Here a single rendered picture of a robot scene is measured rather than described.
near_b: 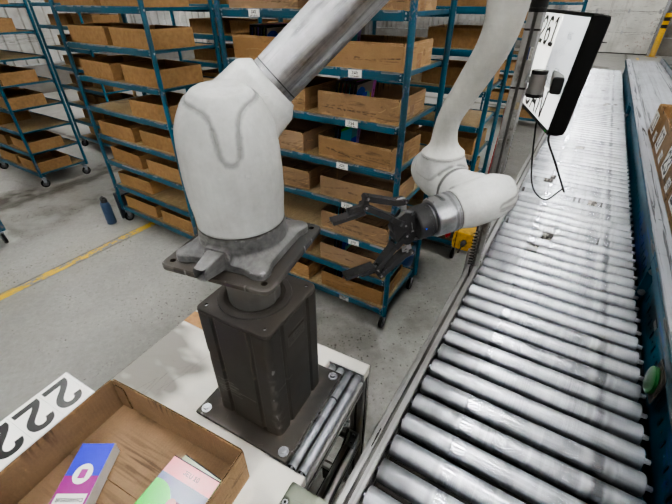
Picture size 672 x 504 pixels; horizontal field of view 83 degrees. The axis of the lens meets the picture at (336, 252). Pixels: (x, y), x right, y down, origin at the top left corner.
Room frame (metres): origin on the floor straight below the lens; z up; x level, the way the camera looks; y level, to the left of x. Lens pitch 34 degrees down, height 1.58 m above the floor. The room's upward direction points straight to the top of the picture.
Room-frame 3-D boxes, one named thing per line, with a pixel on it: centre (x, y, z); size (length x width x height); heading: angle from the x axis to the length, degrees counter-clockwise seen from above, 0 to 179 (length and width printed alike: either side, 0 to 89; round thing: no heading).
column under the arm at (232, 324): (0.59, 0.16, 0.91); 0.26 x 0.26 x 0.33; 62
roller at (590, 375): (0.74, -0.58, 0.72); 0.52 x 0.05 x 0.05; 58
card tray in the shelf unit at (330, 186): (1.82, -0.17, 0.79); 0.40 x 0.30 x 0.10; 59
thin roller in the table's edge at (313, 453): (0.53, 0.01, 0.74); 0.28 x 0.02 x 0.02; 152
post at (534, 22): (1.17, -0.52, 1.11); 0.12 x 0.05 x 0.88; 148
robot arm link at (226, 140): (0.60, 0.17, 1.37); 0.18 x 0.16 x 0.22; 16
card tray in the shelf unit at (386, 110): (1.83, -0.16, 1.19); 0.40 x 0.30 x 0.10; 58
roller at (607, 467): (0.52, -0.44, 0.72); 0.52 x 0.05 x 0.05; 58
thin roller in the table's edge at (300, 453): (0.54, 0.03, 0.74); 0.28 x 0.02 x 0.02; 152
